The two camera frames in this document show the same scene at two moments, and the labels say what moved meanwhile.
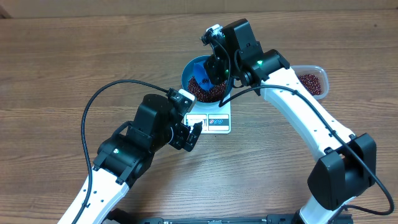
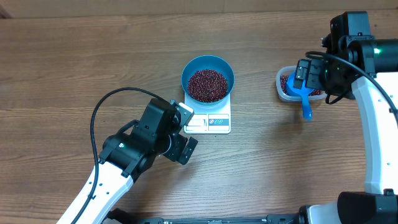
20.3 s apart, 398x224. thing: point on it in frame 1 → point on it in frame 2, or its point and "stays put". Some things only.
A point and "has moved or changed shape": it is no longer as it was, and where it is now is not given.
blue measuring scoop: x=202 y=76 has moved or changed shape
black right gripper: x=213 y=69 → x=313 y=73
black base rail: x=114 y=217 stays put
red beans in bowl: x=212 y=95 stays put
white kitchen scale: x=215 y=120 stays put
